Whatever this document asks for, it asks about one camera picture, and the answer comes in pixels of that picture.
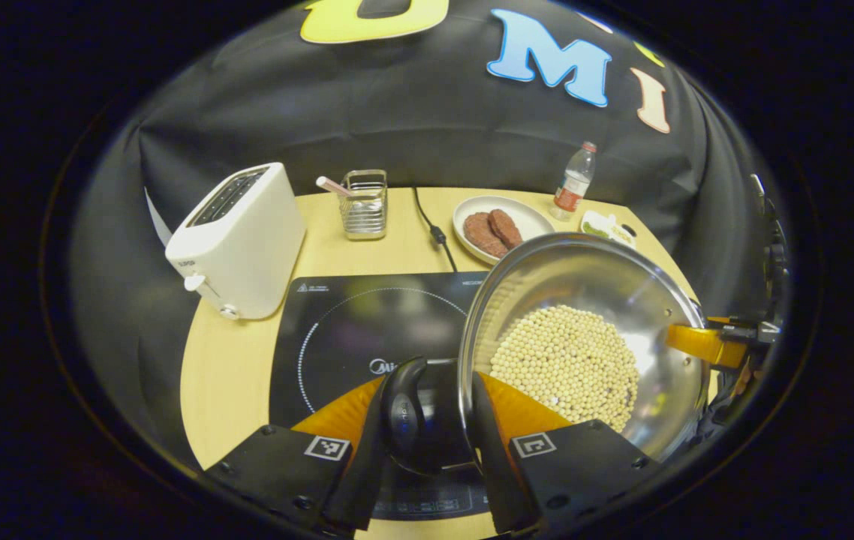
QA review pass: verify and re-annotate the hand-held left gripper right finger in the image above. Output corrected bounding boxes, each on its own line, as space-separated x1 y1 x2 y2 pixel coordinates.
469 370 661 536

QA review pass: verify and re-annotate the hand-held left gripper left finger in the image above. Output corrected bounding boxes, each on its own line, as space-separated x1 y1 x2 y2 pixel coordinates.
197 375 392 538

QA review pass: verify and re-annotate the steel pot with black handles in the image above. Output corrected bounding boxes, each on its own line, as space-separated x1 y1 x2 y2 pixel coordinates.
380 232 711 477

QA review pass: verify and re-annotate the black induction cooktop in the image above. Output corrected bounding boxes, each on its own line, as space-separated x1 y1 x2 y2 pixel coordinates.
268 270 492 522

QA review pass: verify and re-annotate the pile of soybeans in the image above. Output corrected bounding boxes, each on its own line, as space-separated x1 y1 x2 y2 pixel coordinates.
489 304 642 434

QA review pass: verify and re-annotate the white divided dish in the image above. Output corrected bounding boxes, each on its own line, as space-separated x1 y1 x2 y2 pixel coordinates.
579 210 638 250

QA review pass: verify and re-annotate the clear plastic bottle red label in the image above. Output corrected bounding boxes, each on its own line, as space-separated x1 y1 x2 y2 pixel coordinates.
549 141 598 222

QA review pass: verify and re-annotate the round white plate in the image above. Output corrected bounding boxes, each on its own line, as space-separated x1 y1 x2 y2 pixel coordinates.
452 195 557 267

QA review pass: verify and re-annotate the brown meat patty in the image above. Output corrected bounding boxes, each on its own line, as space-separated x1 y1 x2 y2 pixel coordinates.
463 211 509 260
489 208 524 251

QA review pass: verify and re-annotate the white toaster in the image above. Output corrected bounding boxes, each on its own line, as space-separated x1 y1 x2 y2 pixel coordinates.
164 162 308 322

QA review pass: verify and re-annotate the pink stick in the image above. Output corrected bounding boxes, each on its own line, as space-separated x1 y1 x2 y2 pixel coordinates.
315 175 356 198

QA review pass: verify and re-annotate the black power cable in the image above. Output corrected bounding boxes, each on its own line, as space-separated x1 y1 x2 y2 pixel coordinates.
412 186 459 272

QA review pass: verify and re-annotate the metal wire utensil holder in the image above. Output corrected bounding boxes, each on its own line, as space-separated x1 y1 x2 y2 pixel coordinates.
338 169 389 241

